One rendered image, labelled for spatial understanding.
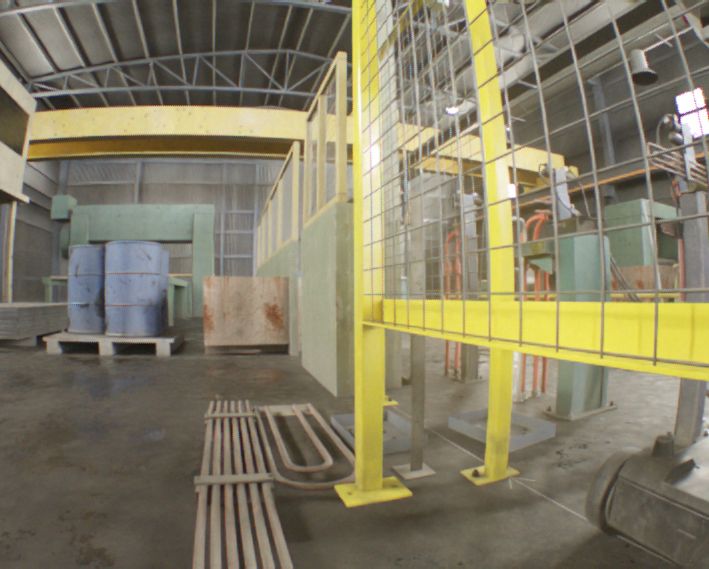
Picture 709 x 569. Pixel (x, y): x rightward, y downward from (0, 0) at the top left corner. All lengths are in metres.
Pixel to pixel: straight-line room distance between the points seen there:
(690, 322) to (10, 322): 4.62
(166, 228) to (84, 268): 6.18
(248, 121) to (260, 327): 10.17
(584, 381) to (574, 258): 0.53
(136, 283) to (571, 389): 3.45
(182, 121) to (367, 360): 12.72
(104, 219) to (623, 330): 10.69
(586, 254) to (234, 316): 2.85
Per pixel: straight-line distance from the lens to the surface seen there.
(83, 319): 4.39
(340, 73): 2.48
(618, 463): 0.94
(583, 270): 1.85
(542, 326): 0.47
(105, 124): 13.88
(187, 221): 10.36
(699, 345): 0.36
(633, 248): 11.15
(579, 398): 1.90
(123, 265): 3.94
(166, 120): 13.45
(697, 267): 1.58
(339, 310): 2.13
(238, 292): 3.69
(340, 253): 2.15
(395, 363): 2.37
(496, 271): 1.15
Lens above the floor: 0.54
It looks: 1 degrees up
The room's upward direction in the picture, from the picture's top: straight up
